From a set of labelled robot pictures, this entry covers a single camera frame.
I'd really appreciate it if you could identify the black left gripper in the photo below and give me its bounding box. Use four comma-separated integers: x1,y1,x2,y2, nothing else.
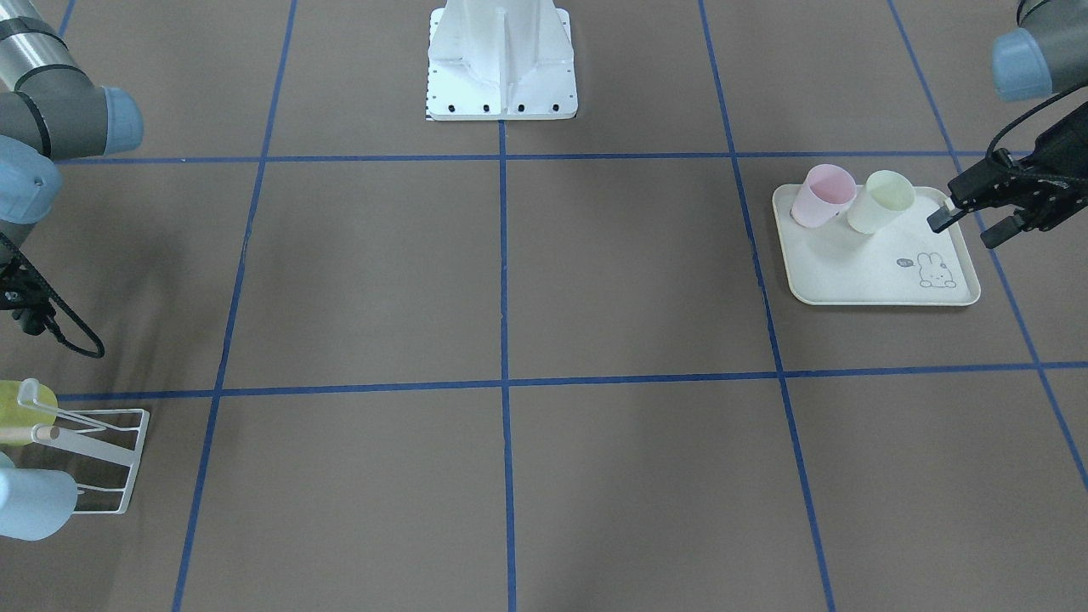
927,102,1087,249

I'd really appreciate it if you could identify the yellow plastic cup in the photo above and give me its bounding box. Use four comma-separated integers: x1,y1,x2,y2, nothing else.
0,379,60,428

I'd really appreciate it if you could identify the blue plastic cup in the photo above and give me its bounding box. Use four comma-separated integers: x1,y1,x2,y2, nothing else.
1,454,79,541

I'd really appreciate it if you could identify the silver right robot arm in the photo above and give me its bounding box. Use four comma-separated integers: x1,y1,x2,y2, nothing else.
1,1,145,264

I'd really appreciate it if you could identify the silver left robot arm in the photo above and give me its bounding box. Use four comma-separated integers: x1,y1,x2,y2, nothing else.
927,1,1087,249

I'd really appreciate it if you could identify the pale green plastic cup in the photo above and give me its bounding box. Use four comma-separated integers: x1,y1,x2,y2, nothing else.
846,170,916,234

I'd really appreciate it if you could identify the pink plastic cup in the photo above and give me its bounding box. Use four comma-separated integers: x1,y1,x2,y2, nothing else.
791,163,858,228

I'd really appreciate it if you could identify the cream plastic tray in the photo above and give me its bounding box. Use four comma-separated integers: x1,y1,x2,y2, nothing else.
772,184,982,307

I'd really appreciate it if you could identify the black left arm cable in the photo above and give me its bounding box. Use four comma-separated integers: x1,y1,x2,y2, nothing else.
982,81,1088,171

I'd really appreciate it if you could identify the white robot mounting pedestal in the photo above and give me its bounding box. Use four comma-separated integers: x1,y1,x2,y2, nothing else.
425,1,579,122

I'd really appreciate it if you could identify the black braided cable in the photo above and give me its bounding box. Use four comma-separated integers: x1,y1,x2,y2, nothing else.
0,229,106,359

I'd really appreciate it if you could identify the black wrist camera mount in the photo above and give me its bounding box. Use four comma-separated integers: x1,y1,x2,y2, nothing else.
1,249,58,336

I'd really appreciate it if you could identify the white wire cup rack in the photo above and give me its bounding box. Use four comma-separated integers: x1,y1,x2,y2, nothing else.
1,378,151,515

